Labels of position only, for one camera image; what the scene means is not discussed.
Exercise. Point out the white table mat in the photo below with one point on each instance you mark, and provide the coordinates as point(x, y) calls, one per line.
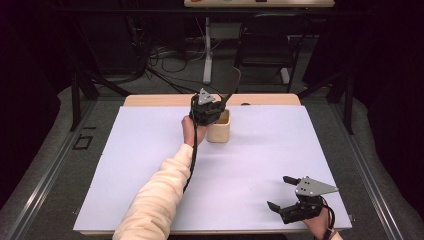
point(250, 166)

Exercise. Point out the white-legged desk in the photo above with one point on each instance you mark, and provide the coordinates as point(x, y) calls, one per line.
point(208, 50)

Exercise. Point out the person's left hand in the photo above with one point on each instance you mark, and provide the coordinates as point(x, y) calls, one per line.
point(191, 133)

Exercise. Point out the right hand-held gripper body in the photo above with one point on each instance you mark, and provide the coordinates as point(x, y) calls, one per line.
point(308, 200)

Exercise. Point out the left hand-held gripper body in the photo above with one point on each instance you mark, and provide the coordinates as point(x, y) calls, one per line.
point(204, 111)

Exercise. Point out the metal floor rail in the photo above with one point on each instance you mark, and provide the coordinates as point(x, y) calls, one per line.
point(370, 173)
point(43, 173)

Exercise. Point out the black chair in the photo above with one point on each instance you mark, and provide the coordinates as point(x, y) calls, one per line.
point(270, 50)

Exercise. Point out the dark metal stand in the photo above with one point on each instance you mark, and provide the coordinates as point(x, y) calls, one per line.
point(80, 96)
point(343, 100)

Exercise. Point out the wooden table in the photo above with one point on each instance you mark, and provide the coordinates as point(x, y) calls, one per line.
point(160, 100)

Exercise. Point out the person's right hand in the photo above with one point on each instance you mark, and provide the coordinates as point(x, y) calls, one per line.
point(320, 225)

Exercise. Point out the cream square container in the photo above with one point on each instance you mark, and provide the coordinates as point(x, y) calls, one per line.
point(220, 131)

